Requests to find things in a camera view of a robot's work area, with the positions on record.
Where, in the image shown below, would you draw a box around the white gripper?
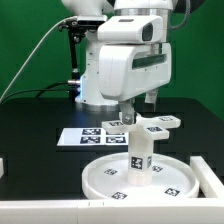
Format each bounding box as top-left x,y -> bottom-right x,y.
99,43 -> 172,125

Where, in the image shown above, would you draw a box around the white cross-shaped table base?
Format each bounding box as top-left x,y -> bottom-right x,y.
102,115 -> 181,140

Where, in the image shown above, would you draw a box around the white round table top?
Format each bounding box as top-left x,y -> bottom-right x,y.
82,153 -> 199,201

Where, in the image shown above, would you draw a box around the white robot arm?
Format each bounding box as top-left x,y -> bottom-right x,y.
61,0 -> 204,125

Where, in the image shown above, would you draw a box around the white marker sheet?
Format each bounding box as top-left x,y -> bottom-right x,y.
57,128 -> 128,146

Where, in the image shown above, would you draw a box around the white L-shaped corner fence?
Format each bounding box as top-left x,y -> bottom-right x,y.
0,156 -> 224,224

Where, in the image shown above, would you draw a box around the white block at left edge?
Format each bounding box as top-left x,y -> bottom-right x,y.
0,158 -> 4,179

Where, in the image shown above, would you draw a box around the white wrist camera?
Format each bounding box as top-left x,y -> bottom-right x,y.
97,15 -> 163,44

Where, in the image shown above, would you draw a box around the black cable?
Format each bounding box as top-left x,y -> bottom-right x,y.
0,81 -> 72,106

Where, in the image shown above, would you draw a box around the black camera on stand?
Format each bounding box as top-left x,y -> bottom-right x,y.
58,15 -> 107,100

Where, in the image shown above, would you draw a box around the white cable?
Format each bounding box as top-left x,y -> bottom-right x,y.
0,15 -> 78,103

